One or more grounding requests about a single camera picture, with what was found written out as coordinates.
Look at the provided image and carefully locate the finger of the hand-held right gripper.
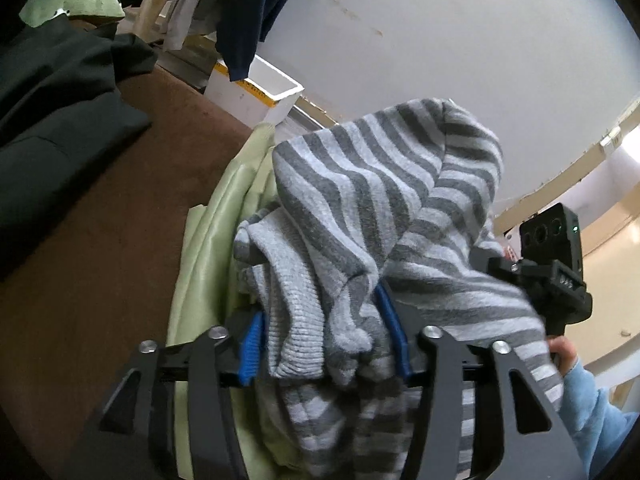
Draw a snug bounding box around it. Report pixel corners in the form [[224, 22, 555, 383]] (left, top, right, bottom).
[[470, 247, 521, 283]]

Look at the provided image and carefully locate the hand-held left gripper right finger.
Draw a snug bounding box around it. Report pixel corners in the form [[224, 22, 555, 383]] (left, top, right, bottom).
[[375, 284, 588, 480]]

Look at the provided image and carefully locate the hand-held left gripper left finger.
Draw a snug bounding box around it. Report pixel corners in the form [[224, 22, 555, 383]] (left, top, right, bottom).
[[65, 310, 266, 480]]

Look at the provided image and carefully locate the grey striped zip hoodie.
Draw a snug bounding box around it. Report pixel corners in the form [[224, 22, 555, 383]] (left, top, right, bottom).
[[232, 97, 566, 480]]

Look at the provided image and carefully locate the person's right hand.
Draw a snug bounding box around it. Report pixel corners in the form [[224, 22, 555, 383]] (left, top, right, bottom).
[[547, 335, 581, 378]]

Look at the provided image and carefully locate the light green cloth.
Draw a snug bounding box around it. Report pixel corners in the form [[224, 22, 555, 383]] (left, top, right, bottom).
[[165, 121, 311, 480]]

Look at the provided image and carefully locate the brown bed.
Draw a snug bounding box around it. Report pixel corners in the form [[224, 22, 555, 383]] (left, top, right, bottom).
[[0, 62, 256, 461]]

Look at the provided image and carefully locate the white foam box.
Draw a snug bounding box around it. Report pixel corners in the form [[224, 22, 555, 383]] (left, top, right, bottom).
[[204, 55, 305, 128]]

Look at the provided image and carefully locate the black garment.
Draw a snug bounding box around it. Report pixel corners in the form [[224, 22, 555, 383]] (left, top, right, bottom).
[[0, 15, 158, 281]]

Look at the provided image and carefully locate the navy hanging sweater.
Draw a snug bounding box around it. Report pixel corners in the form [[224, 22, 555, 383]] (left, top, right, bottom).
[[215, 0, 311, 82]]

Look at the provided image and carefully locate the grey hanging garment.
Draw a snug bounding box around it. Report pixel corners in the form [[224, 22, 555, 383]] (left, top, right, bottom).
[[165, 0, 237, 52]]

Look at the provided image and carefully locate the beige hanging coat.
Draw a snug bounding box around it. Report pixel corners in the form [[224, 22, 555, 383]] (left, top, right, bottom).
[[127, 0, 201, 51]]

